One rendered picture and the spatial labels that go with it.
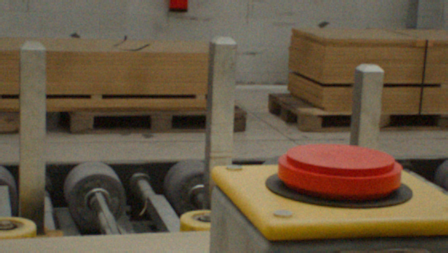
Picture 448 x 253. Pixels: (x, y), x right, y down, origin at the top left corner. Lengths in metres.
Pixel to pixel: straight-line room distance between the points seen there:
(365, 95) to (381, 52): 5.25
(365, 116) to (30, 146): 0.52
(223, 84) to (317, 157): 1.11
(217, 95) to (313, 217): 1.14
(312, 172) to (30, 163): 1.12
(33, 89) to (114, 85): 4.90
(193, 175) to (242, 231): 1.54
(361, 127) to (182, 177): 0.47
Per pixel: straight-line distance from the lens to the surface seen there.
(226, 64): 1.41
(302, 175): 0.30
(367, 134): 1.51
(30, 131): 1.38
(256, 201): 0.29
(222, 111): 1.42
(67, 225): 1.86
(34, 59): 1.37
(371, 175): 0.30
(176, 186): 1.84
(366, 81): 1.49
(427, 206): 0.30
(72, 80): 6.24
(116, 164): 1.95
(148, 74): 6.30
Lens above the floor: 1.30
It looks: 11 degrees down
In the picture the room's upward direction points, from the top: 3 degrees clockwise
